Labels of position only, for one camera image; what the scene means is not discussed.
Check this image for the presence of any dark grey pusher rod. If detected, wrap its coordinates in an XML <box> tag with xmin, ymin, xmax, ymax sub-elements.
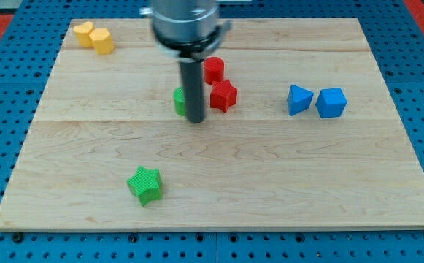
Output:
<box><xmin>180</xmin><ymin>61</ymin><xmax>205</xmax><ymax>123</ymax></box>

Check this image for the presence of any green cylinder block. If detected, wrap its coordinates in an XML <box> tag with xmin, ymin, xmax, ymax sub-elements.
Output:
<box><xmin>173</xmin><ymin>86</ymin><xmax>187</xmax><ymax>116</ymax></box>

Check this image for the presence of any green star block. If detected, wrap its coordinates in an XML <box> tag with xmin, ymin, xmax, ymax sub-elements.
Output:
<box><xmin>126</xmin><ymin>166</ymin><xmax>163</xmax><ymax>207</ymax></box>

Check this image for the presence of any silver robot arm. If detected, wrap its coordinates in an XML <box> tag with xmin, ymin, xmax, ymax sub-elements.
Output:
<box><xmin>139</xmin><ymin>0</ymin><xmax>232</xmax><ymax>123</ymax></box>

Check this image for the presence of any red star block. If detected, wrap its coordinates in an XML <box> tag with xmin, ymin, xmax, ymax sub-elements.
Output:
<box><xmin>209</xmin><ymin>80</ymin><xmax>238</xmax><ymax>113</ymax></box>

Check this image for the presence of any red cylinder block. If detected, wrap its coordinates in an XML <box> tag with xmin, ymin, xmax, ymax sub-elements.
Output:
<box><xmin>204</xmin><ymin>57</ymin><xmax>225</xmax><ymax>84</ymax></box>

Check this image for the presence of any yellow hexagon block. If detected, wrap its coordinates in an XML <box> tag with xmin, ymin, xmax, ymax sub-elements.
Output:
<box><xmin>89</xmin><ymin>28</ymin><xmax>115</xmax><ymax>55</ymax></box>

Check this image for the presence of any blue triangular prism block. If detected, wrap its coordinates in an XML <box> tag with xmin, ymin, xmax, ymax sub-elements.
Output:
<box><xmin>287</xmin><ymin>84</ymin><xmax>314</xmax><ymax>115</ymax></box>

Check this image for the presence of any yellow heart block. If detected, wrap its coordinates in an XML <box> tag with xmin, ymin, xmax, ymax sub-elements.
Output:
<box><xmin>73</xmin><ymin>21</ymin><xmax>95</xmax><ymax>47</ymax></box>

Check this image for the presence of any blue cube block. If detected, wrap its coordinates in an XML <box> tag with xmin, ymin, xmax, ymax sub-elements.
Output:
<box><xmin>315</xmin><ymin>88</ymin><xmax>347</xmax><ymax>118</ymax></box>

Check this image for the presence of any wooden board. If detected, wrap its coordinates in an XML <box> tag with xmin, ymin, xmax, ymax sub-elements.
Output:
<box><xmin>0</xmin><ymin>18</ymin><xmax>424</xmax><ymax>232</ymax></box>

